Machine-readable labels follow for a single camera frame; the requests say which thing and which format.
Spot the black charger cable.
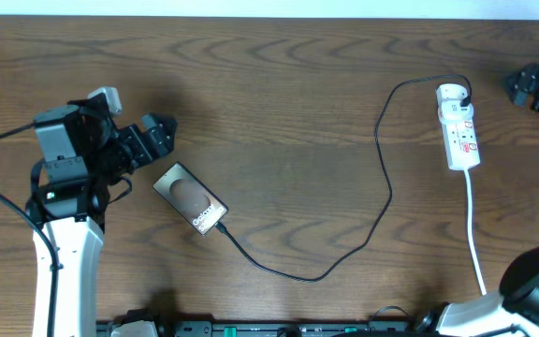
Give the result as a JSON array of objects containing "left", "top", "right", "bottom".
[{"left": 213, "top": 73, "right": 473, "bottom": 284}]

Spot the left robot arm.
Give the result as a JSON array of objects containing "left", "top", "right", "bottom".
[{"left": 26, "top": 101, "right": 177, "bottom": 336}]

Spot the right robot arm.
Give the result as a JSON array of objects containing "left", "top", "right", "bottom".
[{"left": 413, "top": 63, "right": 539, "bottom": 336}]

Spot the white power strip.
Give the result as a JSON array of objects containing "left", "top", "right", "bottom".
[{"left": 436, "top": 83, "right": 480, "bottom": 171}]

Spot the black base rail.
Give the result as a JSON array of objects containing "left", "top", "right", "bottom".
[{"left": 95, "top": 320, "right": 415, "bottom": 337}]

